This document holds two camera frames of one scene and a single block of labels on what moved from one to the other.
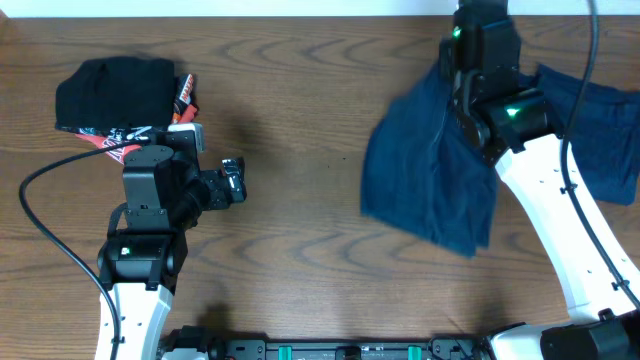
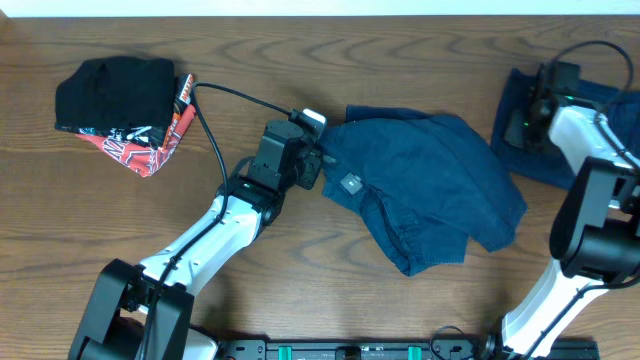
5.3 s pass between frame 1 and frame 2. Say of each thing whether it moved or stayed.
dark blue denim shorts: moved
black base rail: stayed
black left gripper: moved
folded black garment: stayed
